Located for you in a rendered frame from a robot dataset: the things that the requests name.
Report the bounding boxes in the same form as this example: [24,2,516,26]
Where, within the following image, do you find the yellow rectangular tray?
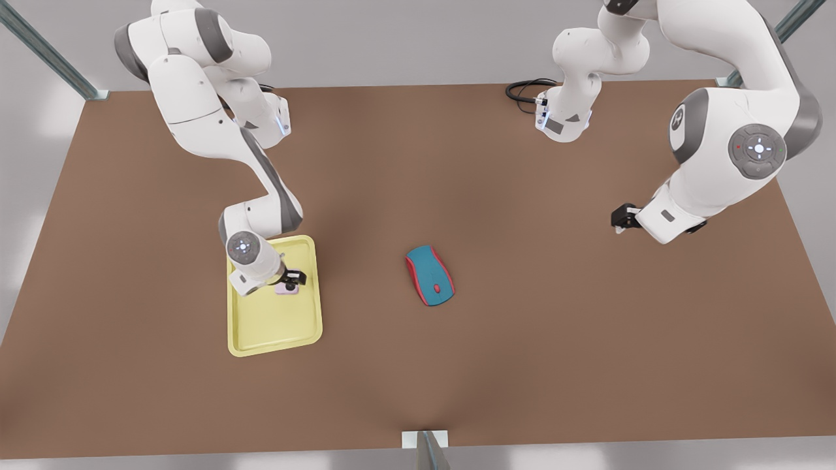
[226,235,324,358]

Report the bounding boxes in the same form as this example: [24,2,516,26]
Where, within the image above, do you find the teal and red computer mouse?
[405,245,456,307]

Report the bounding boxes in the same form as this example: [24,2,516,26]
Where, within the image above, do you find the silver frame post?
[401,430,451,470]
[716,0,828,88]
[0,0,110,101]

